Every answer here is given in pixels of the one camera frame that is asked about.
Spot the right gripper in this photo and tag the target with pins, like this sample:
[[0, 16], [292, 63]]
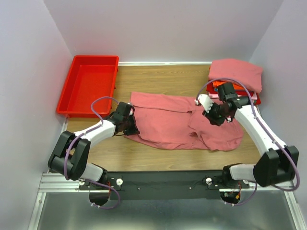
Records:
[[212, 120]]

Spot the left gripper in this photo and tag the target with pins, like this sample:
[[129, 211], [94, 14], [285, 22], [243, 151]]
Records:
[[134, 130]]

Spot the pink t-shirt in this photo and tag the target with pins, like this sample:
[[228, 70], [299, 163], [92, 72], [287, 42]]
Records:
[[176, 123]]

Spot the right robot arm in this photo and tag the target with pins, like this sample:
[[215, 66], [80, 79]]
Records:
[[278, 161]]

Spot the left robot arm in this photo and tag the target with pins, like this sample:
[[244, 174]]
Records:
[[70, 154]]

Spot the folded pink shirt on stack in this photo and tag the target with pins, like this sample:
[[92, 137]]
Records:
[[246, 73]]

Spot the folded light pink shirt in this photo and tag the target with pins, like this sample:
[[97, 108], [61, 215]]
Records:
[[213, 95]]

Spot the folded red shirt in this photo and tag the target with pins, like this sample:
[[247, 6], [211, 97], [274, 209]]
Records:
[[211, 89], [256, 99]]

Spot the folded orange shirt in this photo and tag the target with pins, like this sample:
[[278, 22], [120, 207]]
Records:
[[236, 87]]

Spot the folded bottom red shirt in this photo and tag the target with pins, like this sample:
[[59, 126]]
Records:
[[256, 99]]

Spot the red plastic bin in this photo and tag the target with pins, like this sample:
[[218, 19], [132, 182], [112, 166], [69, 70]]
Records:
[[89, 78]]

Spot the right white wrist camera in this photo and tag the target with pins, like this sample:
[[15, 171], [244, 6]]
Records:
[[205, 101]]

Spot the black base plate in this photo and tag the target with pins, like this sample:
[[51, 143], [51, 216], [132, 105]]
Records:
[[163, 185]]

